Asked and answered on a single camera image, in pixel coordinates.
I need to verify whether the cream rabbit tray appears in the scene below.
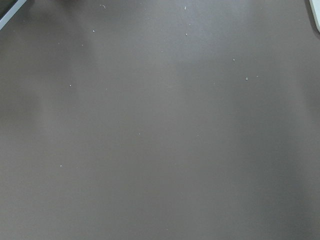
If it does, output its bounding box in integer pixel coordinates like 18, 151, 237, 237
309, 0, 320, 32

